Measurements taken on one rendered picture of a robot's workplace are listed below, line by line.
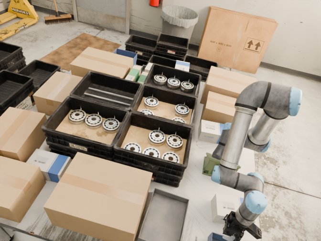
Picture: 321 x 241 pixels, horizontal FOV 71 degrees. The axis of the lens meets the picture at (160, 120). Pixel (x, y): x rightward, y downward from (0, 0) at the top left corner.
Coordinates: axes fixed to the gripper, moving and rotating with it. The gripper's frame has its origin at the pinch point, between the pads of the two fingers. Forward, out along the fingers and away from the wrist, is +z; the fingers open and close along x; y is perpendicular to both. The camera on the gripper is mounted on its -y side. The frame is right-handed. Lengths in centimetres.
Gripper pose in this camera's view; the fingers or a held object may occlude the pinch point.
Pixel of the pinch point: (231, 239)
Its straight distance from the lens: 127.2
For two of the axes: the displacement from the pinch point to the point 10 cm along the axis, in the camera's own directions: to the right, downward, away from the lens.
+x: -2.5, 5.8, -7.7
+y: -9.5, -2.8, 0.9
